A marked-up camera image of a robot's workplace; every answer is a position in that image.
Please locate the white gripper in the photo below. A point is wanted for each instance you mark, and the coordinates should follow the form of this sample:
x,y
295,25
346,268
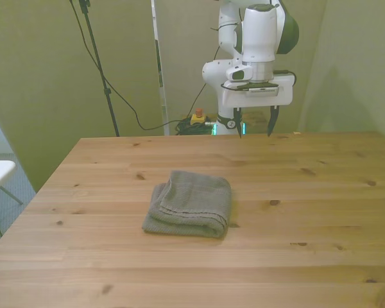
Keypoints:
x,y
284,93

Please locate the black tripod stand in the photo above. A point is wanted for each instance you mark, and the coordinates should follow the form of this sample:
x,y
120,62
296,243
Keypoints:
x,y
97,61

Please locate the white partition edge strip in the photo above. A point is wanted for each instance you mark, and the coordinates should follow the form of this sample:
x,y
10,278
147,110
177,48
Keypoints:
x,y
154,19

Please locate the grey towel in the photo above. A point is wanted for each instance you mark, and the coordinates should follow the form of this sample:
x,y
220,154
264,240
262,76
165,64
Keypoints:
x,y
192,202

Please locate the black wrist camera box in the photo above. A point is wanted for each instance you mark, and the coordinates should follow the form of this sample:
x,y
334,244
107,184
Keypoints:
x,y
263,90

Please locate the yellow emergency stop button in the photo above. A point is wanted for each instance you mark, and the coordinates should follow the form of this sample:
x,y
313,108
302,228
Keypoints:
x,y
197,119

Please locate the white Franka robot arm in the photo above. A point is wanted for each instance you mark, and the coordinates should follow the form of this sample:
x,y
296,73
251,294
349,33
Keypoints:
x,y
258,32

